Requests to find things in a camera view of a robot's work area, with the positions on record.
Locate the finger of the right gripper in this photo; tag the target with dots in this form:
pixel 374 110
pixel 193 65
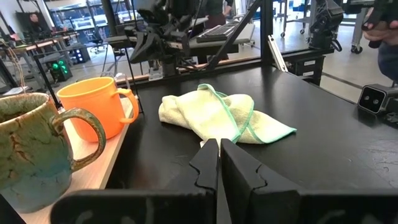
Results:
pixel 139 46
pixel 152 43

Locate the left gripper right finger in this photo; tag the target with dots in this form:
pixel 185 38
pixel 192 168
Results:
pixel 242 174

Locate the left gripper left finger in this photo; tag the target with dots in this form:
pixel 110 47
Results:
pixel 205 171

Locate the clear plastic measuring cup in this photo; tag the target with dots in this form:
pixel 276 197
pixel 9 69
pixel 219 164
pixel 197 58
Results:
pixel 119 75

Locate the orange plastic mug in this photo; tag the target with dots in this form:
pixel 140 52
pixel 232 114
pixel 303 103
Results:
pixel 93 112

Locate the green blue glazed ceramic mug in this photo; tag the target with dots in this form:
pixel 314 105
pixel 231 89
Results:
pixel 31 149

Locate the black robot arm on stand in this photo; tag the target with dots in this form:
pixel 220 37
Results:
pixel 325 28

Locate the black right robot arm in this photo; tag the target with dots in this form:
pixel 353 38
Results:
pixel 174 12

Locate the black office chair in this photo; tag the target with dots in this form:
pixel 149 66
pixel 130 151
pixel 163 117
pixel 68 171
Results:
pixel 97 39

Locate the black computer keyboard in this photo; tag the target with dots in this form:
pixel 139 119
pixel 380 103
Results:
pixel 217 32

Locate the person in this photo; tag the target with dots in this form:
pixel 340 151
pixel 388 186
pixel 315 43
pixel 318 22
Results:
pixel 35 23
pixel 217 12
pixel 388 62

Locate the pale green-edged microfiber cloth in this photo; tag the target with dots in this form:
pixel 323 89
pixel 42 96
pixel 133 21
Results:
pixel 211 115

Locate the gray desk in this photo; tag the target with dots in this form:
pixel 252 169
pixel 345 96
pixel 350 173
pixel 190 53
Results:
pixel 245 34

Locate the computer with green lights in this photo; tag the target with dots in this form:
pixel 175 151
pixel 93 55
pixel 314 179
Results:
pixel 60 70

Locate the wooden-topped workbench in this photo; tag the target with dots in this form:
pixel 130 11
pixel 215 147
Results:
pixel 40 43

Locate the silver aluminium extrusion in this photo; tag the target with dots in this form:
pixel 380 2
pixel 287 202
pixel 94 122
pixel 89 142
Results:
pixel 276 53

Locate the wooden cutting board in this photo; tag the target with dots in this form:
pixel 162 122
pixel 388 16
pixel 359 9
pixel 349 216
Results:
pixel 90 168

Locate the black box with white labels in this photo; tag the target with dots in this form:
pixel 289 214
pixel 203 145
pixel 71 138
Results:
pixel 298 71

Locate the person's hand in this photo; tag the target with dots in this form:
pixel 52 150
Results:
pixel 382 32

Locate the black hand-held device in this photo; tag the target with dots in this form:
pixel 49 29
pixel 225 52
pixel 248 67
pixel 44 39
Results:
pixel 379 12

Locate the black table-level camera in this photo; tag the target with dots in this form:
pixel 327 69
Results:
pixel 373 99

